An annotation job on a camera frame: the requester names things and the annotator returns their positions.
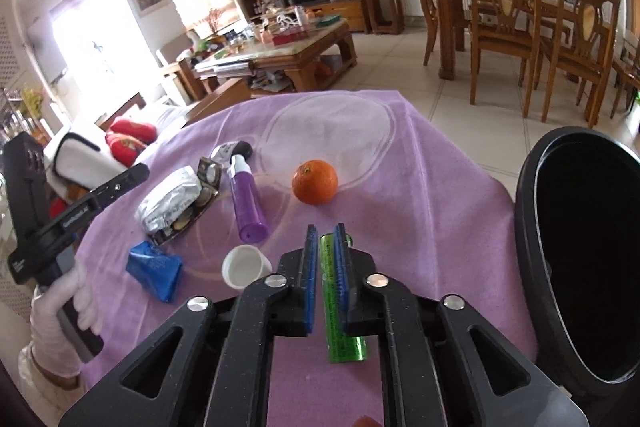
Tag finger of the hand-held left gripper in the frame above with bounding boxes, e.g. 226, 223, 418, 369
89, 163, 151, 210

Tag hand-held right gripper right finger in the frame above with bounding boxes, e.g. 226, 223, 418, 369
334, 222, 588, 427

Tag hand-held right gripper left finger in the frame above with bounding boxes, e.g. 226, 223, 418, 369
59, 223, 321, 427

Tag small green carton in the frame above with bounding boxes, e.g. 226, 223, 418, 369
320, 232, 371, 364

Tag black trash bin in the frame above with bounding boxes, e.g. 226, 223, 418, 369
515, 127, 640, 403

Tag person's left forearm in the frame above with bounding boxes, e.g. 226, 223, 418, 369
17, 344, 83, 410

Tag person's left hand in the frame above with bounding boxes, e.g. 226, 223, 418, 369
29, 268, 103, 378

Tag red cushion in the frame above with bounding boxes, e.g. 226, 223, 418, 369
105, 133, 148, 168
109, 118, 157, 142

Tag silver foil wrapper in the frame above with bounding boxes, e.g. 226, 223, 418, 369
135, 166, 203, 235

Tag white plastic cup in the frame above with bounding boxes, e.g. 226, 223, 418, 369
221, 245, 273, 291

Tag small dark tray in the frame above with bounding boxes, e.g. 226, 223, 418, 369
150, 158, 223, 248

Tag orange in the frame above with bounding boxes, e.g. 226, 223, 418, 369
292, 160, 339, 206

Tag blue packet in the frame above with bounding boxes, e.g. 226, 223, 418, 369
125, 241, 183, 304

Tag purple bottle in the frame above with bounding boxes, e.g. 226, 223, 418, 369
227, 155, 268, 244

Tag purple tablecloth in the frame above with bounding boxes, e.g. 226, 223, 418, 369
80, 89, 538, 427

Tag yellow artificial flowers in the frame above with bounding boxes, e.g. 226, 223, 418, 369
20, 87, 43, 115

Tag white black handheld device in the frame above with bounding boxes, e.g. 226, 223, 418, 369
210, 141, 253, 162

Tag wooden sofa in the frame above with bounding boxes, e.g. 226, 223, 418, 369
42, 77, 251, 208

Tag clear round mat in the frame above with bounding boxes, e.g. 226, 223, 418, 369
260, 93, 393, 180

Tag wooden armchair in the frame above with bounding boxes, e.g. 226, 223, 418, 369
156, 32, 211, 102

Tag wooden coffee table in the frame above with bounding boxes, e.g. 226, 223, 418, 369
192, 18, 358, 100

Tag red box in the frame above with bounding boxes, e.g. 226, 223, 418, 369
270, 27, 307, 45

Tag wooden television stand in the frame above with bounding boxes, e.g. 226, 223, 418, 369
300, 0, 371, 32

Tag white wire basket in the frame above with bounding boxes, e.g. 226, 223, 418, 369
262, 7, 301, 30

